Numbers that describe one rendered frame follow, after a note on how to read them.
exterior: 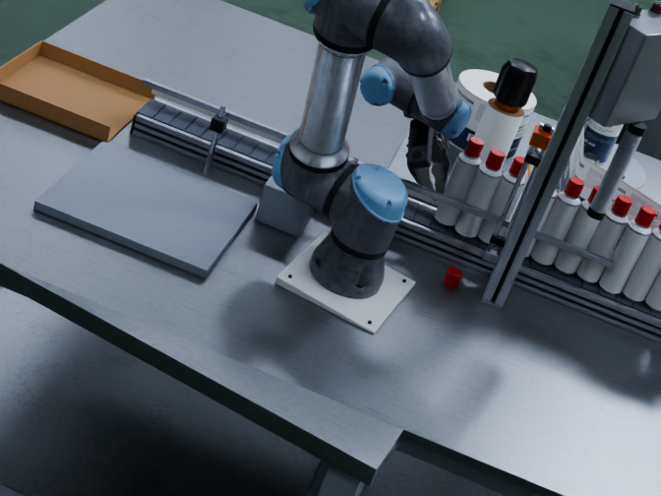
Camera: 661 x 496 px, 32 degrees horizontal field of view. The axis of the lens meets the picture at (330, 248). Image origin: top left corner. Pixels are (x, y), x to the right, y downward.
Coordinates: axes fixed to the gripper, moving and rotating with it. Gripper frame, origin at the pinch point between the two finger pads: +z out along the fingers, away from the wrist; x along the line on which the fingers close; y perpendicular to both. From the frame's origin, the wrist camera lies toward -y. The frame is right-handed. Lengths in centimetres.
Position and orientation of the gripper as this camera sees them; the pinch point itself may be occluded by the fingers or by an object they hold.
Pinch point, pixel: (435, 196)
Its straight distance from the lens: 248.0
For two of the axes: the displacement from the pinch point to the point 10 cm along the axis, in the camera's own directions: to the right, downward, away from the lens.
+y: 2.6, -4.6, 8.5
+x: -9.4, 0.8, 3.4
